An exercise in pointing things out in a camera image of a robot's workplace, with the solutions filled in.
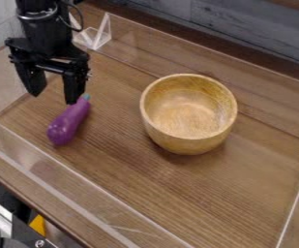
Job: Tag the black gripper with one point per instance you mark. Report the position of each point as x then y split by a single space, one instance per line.
66 60

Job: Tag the purple toy eggplant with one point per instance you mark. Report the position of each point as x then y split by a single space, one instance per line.
62 128

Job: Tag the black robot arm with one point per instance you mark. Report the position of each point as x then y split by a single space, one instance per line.
46 23

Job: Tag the brown wooden bowl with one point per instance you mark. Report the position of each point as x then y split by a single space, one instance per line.
188 112

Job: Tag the black and yellow device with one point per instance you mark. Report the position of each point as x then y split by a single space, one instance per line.
36 233

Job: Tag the clear acrylic corner bracket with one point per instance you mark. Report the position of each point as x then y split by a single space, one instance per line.
91 38

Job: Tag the clear acrylic tray wall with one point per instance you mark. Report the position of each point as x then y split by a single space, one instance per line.
88 213

